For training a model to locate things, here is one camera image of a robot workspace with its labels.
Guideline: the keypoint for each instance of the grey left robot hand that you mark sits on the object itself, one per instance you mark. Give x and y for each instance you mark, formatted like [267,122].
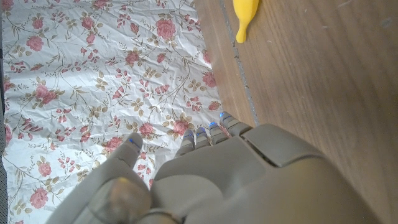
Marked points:
[236,180]

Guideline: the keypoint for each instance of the yellow toy banana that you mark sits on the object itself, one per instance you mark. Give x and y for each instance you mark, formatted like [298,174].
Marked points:
[245,12]

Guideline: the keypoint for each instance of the floral backdrop cloth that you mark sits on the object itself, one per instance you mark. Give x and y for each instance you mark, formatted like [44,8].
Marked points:
[93,93]

